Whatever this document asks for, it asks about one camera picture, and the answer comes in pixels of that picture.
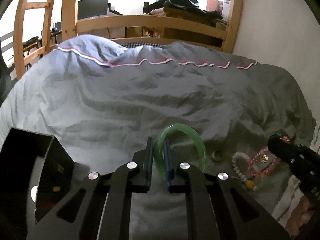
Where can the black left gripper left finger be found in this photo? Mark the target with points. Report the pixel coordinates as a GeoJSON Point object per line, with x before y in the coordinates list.
{"type": "Point", "coordinates": [141, 181]}

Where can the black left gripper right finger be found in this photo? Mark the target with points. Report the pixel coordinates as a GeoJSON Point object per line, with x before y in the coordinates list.
{"type": "Point", "coordinates": [174, 175]}

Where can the green jade bangle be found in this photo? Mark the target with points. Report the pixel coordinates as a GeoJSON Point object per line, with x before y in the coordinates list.
{"type": "Point", "coordinates": [159, 143]}

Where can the white bead bracelet amber bead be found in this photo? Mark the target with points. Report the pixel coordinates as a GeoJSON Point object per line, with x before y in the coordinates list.
{"type": "Point", "coordinates": [240, 164]}

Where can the black jewelry box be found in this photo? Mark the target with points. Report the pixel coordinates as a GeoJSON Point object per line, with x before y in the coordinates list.
{"type": "Point", "coordinates": [36, 173]}

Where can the grey duvet with red trim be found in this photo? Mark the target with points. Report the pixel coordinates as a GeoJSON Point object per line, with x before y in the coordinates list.
{"type": "Point", "coordinates": [102, 101]}

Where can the black computer monitor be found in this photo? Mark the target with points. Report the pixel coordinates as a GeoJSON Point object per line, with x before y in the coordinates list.
{"type": "Point", "coordinates": [92, 8]}

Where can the dark clothes pile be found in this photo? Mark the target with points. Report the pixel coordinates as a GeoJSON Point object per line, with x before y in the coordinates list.
{"type": "Point", "coordinates": [186, 5]}

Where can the wooden bed frame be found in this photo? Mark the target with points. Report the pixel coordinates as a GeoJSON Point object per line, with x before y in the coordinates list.
{"type": "Point", "coordinates": [158, 24]}

